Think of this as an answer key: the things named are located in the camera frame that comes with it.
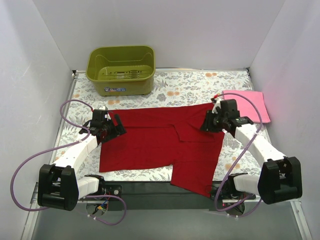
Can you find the floral table mat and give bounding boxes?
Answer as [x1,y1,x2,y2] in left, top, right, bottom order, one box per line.
[58,69,261,182]

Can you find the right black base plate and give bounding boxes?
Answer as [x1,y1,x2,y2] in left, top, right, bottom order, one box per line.
[204,181,256,201]

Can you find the aluminium frame rail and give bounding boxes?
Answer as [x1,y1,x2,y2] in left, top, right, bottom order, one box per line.
[22,181,312,240]

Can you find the red t shirt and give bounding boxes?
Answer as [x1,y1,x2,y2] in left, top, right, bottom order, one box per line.
[99,103,225,197]

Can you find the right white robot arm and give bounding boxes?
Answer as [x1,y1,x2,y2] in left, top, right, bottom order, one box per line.
[200,96,303,205]

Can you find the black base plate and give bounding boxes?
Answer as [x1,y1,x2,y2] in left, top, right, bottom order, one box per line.
[78,184,123,201]
[204,181,256,201]

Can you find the folded pink t shirt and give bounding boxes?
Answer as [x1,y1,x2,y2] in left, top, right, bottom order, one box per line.
[222,90,271,124]

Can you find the olive green plastic bin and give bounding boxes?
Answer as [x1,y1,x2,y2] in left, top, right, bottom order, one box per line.
[85,45,156,97]

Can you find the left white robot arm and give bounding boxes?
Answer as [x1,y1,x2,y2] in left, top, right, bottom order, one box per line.
[37,109,127,211]

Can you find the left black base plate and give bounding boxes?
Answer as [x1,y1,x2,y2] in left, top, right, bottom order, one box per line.
[78,184,123,201]

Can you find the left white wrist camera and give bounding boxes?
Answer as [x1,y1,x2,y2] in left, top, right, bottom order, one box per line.
[99,105,108,111]

